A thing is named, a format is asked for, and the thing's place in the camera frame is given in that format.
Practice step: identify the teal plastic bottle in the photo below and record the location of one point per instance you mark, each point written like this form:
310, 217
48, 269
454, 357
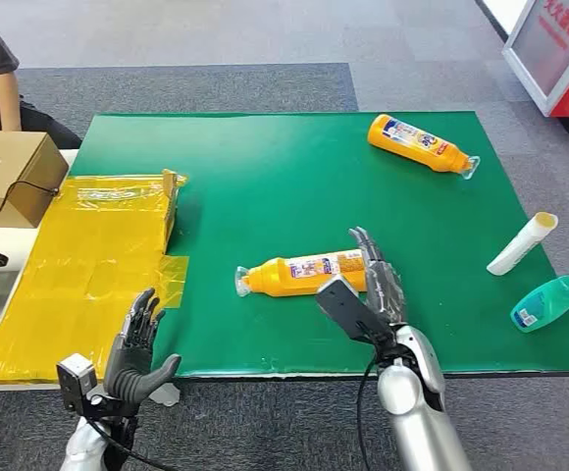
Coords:
542, 305

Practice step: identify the orange bottle with clear cap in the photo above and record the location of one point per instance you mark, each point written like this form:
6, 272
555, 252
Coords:
294, 274
412, 143

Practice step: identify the white tube bottle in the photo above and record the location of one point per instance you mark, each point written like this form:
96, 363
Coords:
520, 246

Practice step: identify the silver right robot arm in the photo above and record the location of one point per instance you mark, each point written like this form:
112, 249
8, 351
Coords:
416, 403

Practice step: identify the white and red sign stand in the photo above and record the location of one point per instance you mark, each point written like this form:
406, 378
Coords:
554, 52

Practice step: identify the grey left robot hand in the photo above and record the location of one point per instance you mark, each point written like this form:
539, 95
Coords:
128, 370

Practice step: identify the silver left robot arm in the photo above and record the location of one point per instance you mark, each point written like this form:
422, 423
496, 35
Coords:
81, 448

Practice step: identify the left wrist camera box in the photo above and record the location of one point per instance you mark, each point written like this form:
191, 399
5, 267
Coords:
75, 383

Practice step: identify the green table mat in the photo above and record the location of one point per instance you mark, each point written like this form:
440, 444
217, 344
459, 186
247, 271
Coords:
275, 188

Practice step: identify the brown cardboard box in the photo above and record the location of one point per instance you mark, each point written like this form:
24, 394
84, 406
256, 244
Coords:
5, 175

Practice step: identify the yellow taped flat box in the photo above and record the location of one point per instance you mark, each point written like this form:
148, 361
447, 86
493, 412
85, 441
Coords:
83, 273

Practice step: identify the black right wrist camera plate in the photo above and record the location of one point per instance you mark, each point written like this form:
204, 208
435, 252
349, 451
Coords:
345, 307

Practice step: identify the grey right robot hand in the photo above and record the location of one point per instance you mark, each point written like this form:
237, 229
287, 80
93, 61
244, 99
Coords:
385, 286

